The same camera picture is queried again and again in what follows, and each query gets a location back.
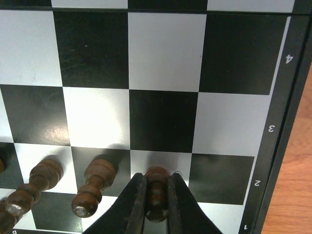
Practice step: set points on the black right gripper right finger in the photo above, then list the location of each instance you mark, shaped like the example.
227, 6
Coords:
184, 214

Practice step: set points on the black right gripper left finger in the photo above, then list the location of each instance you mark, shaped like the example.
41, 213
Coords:
126, 215

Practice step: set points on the dark pawn top row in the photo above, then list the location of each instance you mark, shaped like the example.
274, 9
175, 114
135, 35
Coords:
156, 205
99, 175

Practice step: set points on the dark pawn moved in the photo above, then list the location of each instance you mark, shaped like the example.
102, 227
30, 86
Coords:
44, 176
2, 166

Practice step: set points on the dark chess queen piece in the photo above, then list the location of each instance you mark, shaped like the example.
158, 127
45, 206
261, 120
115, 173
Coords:
7, 220

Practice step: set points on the black grey chess board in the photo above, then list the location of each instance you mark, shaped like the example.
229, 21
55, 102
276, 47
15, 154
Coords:
198, 87

